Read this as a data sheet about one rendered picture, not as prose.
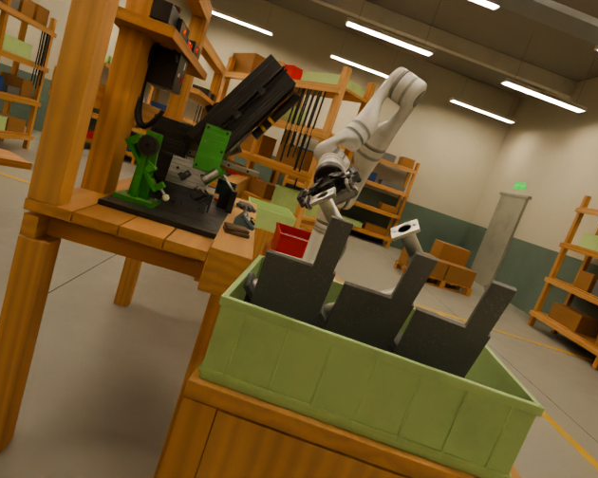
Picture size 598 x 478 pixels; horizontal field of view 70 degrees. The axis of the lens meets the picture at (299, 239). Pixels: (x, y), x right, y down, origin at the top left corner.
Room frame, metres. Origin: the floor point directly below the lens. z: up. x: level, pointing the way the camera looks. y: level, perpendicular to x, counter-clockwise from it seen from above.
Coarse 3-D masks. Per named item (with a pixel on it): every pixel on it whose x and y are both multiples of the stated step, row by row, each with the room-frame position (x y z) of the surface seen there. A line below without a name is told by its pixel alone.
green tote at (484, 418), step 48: (240, 288) 0.89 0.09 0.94; (336, 288) 1.14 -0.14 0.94; (240, 336) 0.74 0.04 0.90; (288, 336) 0.74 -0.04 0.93; (336, 336) 0.74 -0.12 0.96; (240, 384) 0.74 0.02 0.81; (288, 384) 0.74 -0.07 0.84; (336, 384) 0.74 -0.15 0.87; (384, 384) 0.74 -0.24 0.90; (432, 384) 0.74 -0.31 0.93; (480, 384) 0.74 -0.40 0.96; (384, 432) 0.73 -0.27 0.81; (432, 432) 0.73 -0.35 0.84; (480, 432) 0.73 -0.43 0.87
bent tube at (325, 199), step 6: (324, 192) 0.87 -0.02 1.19; (330, 192) 0.85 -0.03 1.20; (312, 198) 0.87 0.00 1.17; (318, 198) 0.85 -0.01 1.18; (324, 198) 0.84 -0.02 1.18; (330, 198) 0.84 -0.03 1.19; (312, 204) 0.84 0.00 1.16; (324, 204) 0.85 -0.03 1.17; (330, 204) 0.85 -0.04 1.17; (324, 210) 0.85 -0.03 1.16; (330, 210) 0.85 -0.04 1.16; (336, 210) 0.86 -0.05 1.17; (330, 216) 0.86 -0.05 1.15; (342, 252) 0.88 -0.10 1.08; (252, 282) 0.92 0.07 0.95
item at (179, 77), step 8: (160, 48) 1.78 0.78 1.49; (160, 56) 1.79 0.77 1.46; (168, 56) 1.79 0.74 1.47; (152, 64) 1.78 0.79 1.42; (160, 64) 1.79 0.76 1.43; (168, 64) 1.79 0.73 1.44; (176, 64) 1.79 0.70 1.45; (184, 64) 1.90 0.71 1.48; (152, 72) 1.78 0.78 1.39; (160, 72) 1.79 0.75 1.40; (168, 72) 1.79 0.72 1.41; (176, 72) 1.80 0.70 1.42; (184, 72) 1.94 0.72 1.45; (152, 80) 1.78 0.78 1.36; (160, 80) 1.79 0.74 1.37; (168, 80) 1.79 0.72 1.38; (176, 80) 1.82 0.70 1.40; (160, 88) 1.93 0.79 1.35; (168, 88) 1.80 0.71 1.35; (176, 88) 1.86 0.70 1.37
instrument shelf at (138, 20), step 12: (120, 12) 1.52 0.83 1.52; (132, 12) 1.52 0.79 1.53; (120, 24) 1.61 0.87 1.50; (132, 24) 1.53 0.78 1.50; (144, 24) 1.53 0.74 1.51; (156, 24) 1.54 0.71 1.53; (156, 36) 1.61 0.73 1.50; (168, 36) 1.54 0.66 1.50; (180, 36) 1.65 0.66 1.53; (168, 48) 1.79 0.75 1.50; (180, 48) 1.70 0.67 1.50; (192, 60) 1.95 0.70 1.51; (192, 72) 2.27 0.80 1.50; (204, 72) 2.33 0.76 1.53
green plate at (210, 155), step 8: (208, 128) 1.93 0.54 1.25; (216, 128) 1.93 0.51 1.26; (208, 136) 1.92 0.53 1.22; (216, 136) 1.93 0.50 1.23; (224, 136) 1.93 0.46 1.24; (200, 144) 1.90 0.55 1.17; (208, 144) 1.91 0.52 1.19; (216, 144) 1.92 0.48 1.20; (224, 144) 1.93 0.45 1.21; (200, 152) 1.90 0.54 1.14; (208, 152) 1.90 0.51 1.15; (216, 152) 1.91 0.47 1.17; (224, 152) 1.92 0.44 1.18; (200, 160) 1.89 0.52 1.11; (208, 160) 1.90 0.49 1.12; (216, 160) 1.90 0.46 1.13; (200, 168) 1.88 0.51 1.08; (208, 168) 1.89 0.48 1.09
